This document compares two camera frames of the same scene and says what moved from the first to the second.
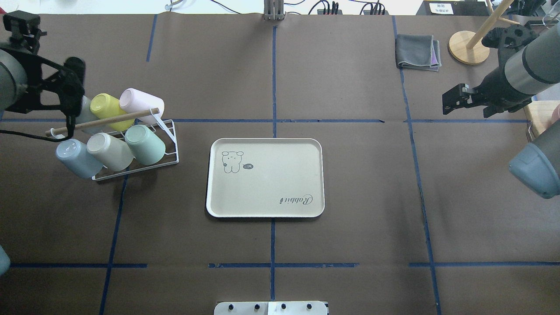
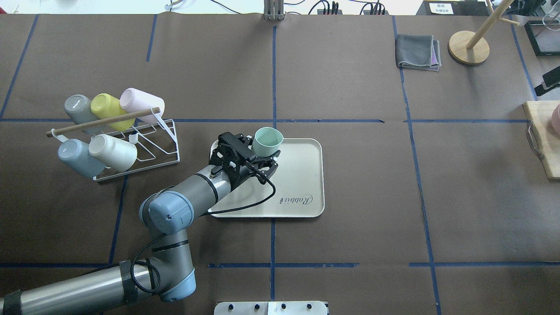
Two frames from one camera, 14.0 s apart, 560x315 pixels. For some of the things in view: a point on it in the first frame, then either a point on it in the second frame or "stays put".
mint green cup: (147, 147) → (266, 141)
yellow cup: (103, 106) stays put
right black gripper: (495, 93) → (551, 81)
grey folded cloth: (419, 52) stays put
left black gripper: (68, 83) → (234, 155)
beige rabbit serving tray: (266, 177) stays put
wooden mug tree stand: (466, 47) stays put
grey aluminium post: (274, 10) stays put
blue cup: (75, 155) stays put
